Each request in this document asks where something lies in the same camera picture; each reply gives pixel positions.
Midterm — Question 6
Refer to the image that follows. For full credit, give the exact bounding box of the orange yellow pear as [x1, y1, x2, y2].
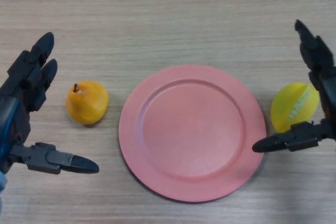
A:
[65, 80, 109, 125]

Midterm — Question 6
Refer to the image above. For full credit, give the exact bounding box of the pink round plate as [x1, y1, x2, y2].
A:
[118, 63, 267, 204]

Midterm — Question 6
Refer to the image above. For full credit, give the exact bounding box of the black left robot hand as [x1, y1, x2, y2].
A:
[0, 31, 100, 175]

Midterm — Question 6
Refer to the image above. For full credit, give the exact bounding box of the yellow starfruit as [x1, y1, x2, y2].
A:
[270, 82, 320, 133]

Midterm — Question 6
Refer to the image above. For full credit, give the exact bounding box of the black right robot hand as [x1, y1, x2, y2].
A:
[251, 19, 336, 154]

